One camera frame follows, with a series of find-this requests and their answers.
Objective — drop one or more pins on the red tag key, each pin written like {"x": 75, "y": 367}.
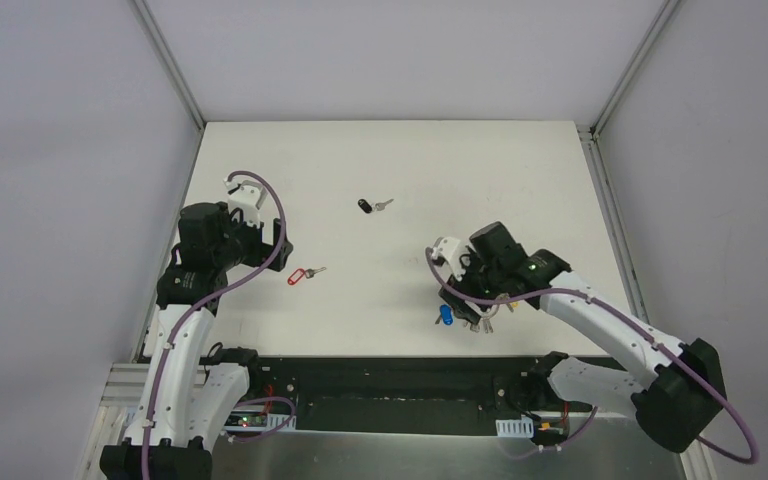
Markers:
{"x": 301, "y": 274}

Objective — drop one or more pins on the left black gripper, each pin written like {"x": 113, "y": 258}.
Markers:
{"x": 268, "y": 241}

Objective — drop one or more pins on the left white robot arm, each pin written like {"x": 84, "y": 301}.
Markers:
{"x": 219, "y": 248}

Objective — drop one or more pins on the right white cable duct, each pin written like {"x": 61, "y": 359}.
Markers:
{"x": 522, "y": 427}

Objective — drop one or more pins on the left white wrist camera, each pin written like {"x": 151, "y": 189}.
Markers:
{"x": 245, "y": 199}

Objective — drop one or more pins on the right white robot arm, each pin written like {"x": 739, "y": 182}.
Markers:
{"x": 673, "y": 389}

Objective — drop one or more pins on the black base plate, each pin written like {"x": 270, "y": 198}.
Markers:
{"x": 403, "y": 395}

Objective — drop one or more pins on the left white cable duct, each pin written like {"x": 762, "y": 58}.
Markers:
{"x": 256, "y": 422}

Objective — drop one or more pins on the white cable duct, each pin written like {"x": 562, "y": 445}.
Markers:
{"x": 522, "y": 427}
{"x": 256, "y": 422}

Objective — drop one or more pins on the black fob key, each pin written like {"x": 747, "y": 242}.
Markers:
{"x": 372, "y": 207}

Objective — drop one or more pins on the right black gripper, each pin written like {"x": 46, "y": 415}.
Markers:
{"x": 466, "y": 304}

